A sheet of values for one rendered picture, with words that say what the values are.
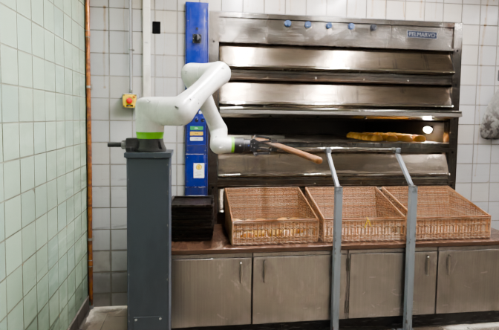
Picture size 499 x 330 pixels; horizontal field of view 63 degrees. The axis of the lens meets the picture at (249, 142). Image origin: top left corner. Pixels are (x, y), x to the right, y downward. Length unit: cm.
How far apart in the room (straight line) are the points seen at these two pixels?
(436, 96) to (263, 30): 142
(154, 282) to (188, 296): 64
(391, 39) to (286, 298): 201
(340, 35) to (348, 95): 45
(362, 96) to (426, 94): 52
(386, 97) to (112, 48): 201
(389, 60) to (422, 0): 52
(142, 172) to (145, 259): 39
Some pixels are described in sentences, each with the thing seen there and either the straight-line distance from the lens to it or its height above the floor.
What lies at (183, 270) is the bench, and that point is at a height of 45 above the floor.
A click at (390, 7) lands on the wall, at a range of 335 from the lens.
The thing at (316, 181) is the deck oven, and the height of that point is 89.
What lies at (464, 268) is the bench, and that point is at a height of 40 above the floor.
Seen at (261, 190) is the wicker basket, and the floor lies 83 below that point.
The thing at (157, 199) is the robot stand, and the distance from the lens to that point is 187.
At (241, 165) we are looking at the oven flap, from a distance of 295.
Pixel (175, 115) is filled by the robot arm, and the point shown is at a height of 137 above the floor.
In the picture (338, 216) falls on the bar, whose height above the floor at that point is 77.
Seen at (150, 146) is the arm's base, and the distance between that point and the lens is 187.
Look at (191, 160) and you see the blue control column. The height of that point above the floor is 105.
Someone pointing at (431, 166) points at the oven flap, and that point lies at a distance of 345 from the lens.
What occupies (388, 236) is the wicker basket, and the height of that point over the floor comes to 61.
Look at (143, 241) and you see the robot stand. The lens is 193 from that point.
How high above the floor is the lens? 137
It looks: 4 degrees down
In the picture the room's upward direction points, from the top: 1 degrees clockwise
